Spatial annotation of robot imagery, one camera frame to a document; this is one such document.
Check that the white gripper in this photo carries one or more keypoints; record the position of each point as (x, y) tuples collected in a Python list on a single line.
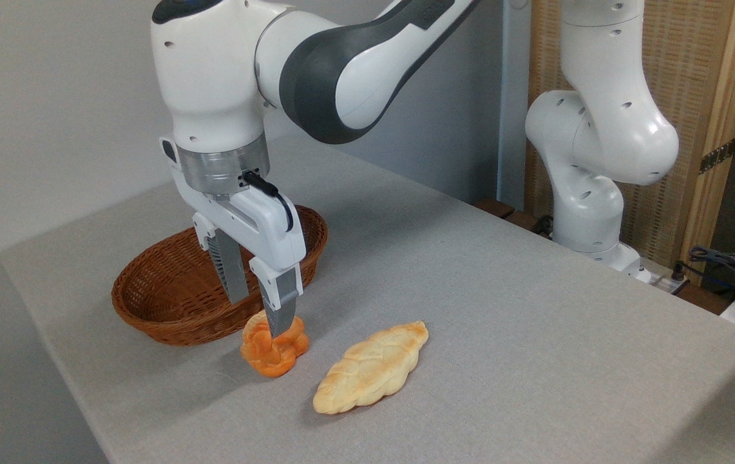
[(257, 222)]

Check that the orange round knotted bread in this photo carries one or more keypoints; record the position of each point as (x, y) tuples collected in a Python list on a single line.
[(270, 361)]

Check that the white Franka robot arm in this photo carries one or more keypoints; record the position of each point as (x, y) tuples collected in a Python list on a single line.
[(599, 129)]

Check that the brown wicker basket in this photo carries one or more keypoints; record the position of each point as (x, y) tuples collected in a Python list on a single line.
[(161, 290)]

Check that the long pale braided bread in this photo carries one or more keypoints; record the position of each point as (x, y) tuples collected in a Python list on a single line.
[(370, 370)]

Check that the grey tablecloth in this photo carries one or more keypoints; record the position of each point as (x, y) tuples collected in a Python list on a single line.
[(502, 322)]

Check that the bamboo folding screen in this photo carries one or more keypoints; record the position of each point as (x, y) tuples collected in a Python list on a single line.
[(689, 64)]

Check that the grey wall duct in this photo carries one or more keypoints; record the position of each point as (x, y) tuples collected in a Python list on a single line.
[(514, 96)]

